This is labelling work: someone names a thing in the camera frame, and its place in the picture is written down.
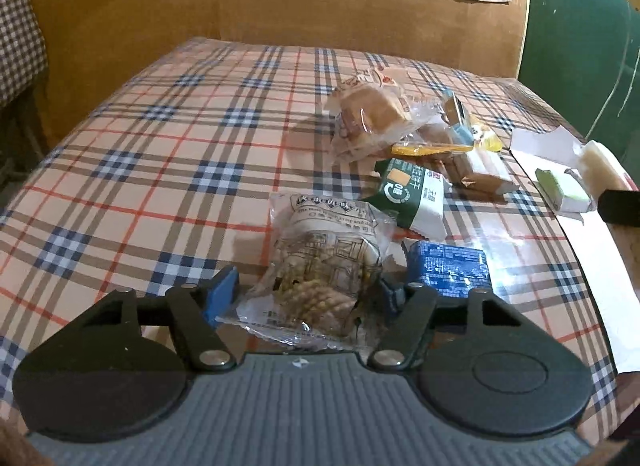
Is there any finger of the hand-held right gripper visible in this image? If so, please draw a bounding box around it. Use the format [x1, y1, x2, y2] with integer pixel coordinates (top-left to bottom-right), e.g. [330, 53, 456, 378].
[597, 189, 640, 227]

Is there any brown checkered cloth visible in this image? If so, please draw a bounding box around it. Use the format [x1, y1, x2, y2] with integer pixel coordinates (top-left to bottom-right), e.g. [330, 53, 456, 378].
[0, 0, 51, 109]

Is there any green white snack packet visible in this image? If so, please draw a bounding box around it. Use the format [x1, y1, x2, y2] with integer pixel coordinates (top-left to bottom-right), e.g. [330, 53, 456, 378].
[361, 157, 448, 241]

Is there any cream snack packet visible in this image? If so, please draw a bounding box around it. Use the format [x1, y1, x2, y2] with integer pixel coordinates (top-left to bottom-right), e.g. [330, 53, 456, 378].
[575, 141, 633, 197]

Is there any brown cardboard board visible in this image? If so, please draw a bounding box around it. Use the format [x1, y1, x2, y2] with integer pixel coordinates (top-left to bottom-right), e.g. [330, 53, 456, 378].
[10, 0, 532, 147]

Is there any white paper sheet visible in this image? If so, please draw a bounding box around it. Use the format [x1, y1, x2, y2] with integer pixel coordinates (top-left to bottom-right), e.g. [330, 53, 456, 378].
[509, 127, 640, 372]

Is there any clear bread packet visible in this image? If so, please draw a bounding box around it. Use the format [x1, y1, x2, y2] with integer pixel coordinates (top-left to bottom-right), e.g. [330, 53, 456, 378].
[325, 66, 446, 164]

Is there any clear waffle cookie packet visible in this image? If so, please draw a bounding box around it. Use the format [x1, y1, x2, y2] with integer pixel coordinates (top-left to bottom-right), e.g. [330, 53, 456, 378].
[217, 191, 401, 354]

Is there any plaid tablecloth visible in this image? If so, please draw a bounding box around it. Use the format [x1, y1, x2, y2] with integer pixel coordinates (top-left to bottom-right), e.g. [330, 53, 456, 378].
[0, 37, 621, 447]

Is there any small green white packet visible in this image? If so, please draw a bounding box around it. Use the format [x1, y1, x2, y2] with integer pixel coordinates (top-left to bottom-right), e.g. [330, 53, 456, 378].
[534, 167, 598, 214]

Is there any light blue snack packet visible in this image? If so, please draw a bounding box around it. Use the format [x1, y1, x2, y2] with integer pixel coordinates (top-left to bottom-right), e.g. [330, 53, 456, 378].
[440, 90, 476, 147]

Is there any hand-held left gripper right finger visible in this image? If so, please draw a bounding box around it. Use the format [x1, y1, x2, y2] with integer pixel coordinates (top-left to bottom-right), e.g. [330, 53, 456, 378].
[367, 278, 526, 371]

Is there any gold white snack packet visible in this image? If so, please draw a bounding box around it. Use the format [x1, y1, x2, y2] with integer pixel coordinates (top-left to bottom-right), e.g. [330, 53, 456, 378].
[391, 142, 475, 157]

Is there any clear brown biscuit packet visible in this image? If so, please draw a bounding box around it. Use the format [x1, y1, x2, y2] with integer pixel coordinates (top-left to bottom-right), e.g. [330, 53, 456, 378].
[420, 123, 516, 197]

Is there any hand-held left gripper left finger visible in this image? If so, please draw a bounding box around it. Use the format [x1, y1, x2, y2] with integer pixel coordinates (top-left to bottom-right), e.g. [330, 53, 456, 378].
[75, 266, 240, 372]

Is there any small yellow snack packet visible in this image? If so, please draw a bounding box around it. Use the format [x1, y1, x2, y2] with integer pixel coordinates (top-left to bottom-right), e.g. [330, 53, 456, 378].
[470, 116, 503, 153]

